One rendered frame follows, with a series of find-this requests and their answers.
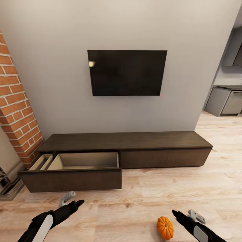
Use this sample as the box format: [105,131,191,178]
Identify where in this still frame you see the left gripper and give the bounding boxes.
[58,200,84,223]

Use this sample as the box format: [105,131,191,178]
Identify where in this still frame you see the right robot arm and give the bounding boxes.
[172,209,227,242]

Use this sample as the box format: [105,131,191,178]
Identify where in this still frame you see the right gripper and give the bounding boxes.
[172,210,195,233]

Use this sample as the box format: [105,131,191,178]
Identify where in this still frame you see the pumpkin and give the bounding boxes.
[157,216,174,240]

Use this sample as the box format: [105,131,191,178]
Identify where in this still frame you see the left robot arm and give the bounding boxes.
[17,191,84,242]

